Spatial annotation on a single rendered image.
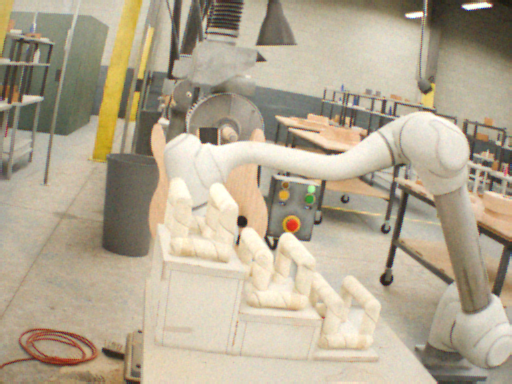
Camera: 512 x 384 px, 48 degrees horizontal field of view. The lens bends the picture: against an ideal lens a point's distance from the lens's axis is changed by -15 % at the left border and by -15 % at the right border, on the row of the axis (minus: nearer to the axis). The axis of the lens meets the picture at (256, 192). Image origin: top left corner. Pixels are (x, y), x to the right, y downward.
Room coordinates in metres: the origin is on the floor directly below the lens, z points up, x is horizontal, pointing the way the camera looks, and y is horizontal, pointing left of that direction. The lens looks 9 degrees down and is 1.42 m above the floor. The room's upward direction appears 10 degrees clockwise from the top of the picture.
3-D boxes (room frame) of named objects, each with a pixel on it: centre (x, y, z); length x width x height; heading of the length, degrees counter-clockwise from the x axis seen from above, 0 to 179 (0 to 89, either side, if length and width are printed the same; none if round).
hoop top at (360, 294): (1.31, -0.26, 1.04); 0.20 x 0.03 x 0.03; 12
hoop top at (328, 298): (1.29, -0.18, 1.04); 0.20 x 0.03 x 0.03; 12
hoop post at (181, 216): (1.14, 0.12, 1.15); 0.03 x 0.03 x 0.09
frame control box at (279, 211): (2.36, -0.09, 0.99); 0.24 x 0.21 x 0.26; 9
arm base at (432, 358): (1.82, -0.70, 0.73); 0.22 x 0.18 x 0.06; 2
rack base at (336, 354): (1.30, -0.21, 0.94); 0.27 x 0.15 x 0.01; 13
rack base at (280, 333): (1.27, -0.06, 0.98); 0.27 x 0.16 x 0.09; 13
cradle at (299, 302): (1.17, -0.08, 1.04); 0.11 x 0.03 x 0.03; 103
